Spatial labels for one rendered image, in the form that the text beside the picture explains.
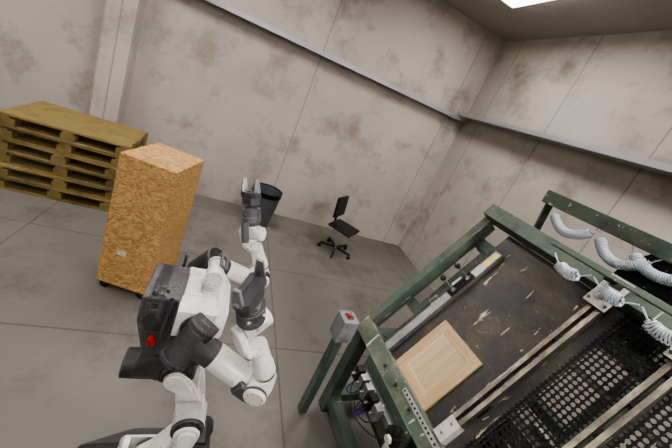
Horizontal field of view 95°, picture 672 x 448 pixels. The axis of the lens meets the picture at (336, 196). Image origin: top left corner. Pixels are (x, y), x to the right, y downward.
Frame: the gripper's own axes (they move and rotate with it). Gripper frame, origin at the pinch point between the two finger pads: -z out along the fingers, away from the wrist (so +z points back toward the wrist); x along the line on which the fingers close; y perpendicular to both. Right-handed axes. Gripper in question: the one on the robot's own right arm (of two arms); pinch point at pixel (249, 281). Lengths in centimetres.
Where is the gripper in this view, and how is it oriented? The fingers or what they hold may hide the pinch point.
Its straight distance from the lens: 88.5
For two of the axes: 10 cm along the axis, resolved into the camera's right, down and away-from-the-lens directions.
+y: 9.3, 3.2, -1.9
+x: 3.4, -5.4, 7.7
